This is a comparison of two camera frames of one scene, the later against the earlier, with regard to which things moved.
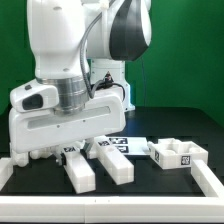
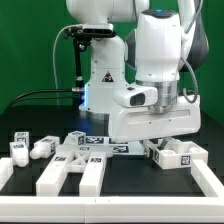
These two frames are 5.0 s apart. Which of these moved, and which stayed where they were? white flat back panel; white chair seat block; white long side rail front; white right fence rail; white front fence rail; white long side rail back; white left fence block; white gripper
Moved: white gripper; white long side rail back; white long side rail front
Stayed: white left fence block; white chair seat block; white right fence rail; white flat back panel; white front fence rail
